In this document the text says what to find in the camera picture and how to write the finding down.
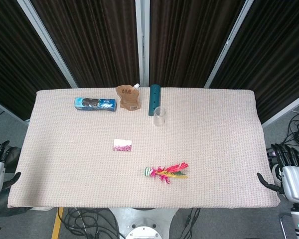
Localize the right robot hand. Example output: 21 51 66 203
257 143 299 204

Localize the pink patterned packet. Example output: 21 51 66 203
113 138 133 152

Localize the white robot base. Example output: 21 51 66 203
109 208 177 239

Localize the white and black sneaker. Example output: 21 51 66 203
272 164 284 185

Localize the black bulky bag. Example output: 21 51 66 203
3 146 22 175

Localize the beige woven tablecloth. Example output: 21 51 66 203
6 88 281 209

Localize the dark ribbed partition panel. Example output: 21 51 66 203
149 0 246 88
0 0 72 120
210 0 299 122
31 0 143 88

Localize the blue toothpaste box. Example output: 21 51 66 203
73 97 117 113

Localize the colourful feather shuttlecock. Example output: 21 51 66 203
144 162 190 185

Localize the clear plastic jar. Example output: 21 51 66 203
153 106 166 127

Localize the brown spout pouch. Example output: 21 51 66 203
115 83 142 112

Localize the dark teal perforated tube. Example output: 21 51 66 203
148 84 161 117

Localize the grey metal tube frame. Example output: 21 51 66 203
279 213 294 239

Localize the grey aluminium partition rail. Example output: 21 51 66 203
0 97 30 124
261 91 299 128

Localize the black floor cable bundle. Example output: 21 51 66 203
57 208 125 239

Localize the black cable with plug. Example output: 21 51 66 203
183 208 201 239

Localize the grey aluminium partition post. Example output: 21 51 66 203
16 0 78 88
204 0 254 88
135 0 150 87

